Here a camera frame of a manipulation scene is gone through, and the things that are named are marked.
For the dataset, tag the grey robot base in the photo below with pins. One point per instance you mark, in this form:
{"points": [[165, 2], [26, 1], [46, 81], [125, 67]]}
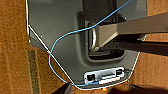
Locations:
{"points": [[60, 33]]}

